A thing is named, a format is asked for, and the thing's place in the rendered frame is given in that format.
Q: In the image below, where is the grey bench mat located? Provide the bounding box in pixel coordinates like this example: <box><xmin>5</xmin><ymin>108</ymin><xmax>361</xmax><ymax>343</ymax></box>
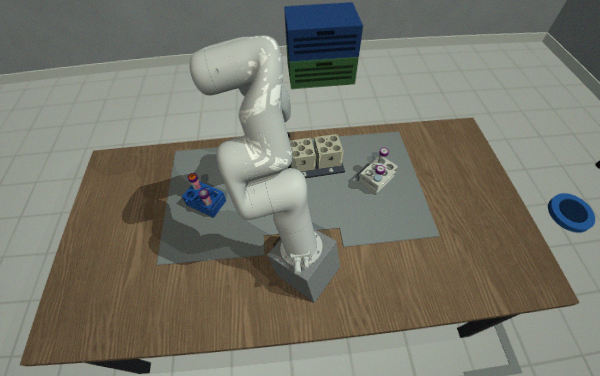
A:
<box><xmin>157</xmin><ymin>132</ymin><xmax>440</xmax><ymax>265</ymax></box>

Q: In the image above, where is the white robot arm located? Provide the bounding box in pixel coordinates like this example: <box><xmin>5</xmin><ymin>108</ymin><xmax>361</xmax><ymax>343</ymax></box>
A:
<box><xmin>190</xmin><ymin>36</ymin><xmax>323</xmax><ymax>274</ymax></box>

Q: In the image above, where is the blue tube rack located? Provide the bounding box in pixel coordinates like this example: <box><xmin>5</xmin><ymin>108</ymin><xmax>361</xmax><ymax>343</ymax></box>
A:
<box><xmin>182</xmin><ymin>182</ymin><xmax>226</xmax><ymax>218</ymax></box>

